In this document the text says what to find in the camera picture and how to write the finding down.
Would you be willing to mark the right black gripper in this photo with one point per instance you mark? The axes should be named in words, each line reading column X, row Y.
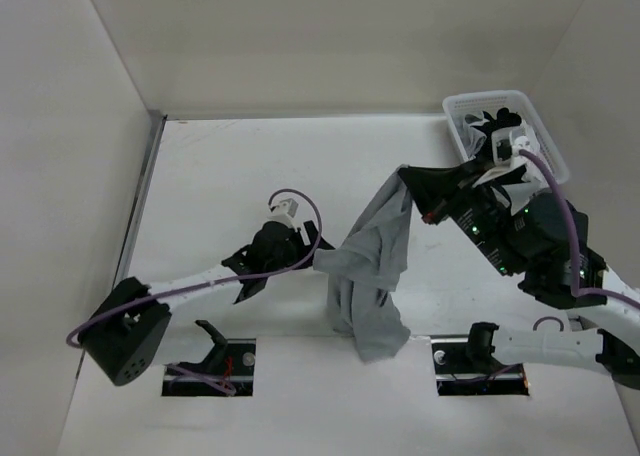
column 431, row 187

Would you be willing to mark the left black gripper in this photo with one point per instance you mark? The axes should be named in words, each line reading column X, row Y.
column 305, row 251

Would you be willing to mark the grey tank top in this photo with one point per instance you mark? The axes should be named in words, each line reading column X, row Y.
column 364, row 271

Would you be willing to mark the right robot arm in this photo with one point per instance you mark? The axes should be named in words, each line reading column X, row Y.
column 586, row 287

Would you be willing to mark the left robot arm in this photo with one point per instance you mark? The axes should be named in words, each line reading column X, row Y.
column 124, row 335

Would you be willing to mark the black tank top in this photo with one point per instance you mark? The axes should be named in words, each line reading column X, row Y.
column 504, row 119

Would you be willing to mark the white tank top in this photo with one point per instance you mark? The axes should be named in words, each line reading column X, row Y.
column 532, row 145

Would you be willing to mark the light grey garment in basket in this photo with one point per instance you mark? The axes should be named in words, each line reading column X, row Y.
column 473, row 137

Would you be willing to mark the white plastic basket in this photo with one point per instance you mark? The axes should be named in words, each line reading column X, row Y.
column 457, row 106

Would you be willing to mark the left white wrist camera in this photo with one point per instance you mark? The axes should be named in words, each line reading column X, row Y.
column 284, row 212

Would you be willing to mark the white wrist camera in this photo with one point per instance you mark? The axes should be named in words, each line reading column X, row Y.
column 284, row 212
column 506, row 144

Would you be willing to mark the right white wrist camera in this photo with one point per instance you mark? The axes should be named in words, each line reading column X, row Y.
column 506, row 144

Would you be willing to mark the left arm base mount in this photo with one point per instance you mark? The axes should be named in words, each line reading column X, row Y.
column 226, row 372

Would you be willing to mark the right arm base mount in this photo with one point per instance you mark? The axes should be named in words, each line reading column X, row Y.
column 457, row 374

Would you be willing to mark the metal table edge rail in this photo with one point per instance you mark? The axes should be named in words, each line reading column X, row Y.
column 158, row 123

